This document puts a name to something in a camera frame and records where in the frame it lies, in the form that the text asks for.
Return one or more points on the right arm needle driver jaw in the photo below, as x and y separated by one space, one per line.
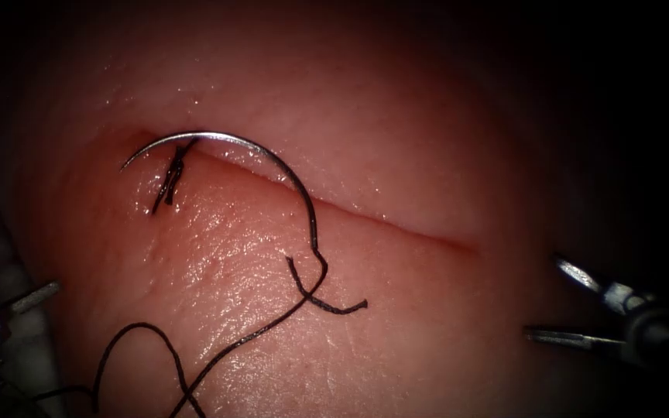
593 283
572 338

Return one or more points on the grey cloth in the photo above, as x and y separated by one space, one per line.
24 348

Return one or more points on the short black thread piece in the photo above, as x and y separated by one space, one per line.
334 310

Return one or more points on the right arm needle driver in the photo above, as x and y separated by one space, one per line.
657 334

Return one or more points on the black stitching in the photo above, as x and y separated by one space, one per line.
174 173

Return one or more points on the curved steel needle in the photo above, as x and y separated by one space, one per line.
236 138

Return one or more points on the left arm needle driver jaw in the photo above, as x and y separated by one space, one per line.
35 296

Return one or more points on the tissue pad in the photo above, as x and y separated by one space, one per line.
404 145

